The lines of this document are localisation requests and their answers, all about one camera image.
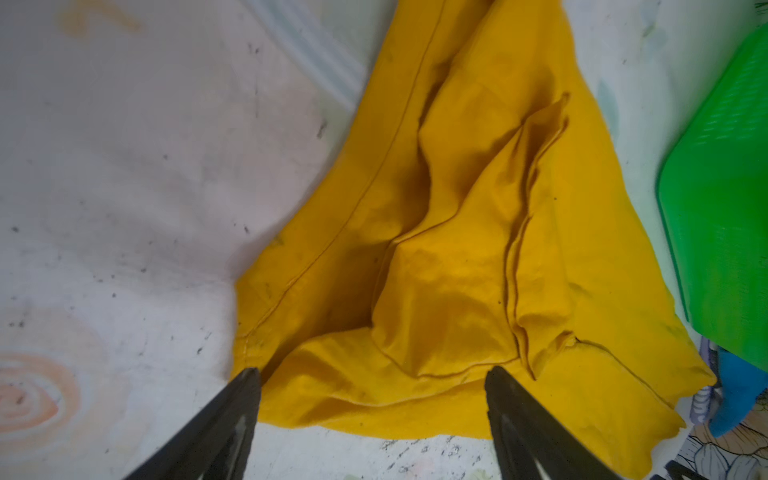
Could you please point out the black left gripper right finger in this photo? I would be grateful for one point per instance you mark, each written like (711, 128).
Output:
(529, 442)

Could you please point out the yellow t shirt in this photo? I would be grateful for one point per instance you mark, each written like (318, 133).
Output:
(476, 217)

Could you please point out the folded blue t shirt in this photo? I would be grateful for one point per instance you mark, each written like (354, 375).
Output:
(742, 384)

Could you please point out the green plastic basket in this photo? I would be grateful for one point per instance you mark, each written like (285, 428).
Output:
(712, 193)

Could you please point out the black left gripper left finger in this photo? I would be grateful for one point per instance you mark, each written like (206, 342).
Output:
(216, 443)

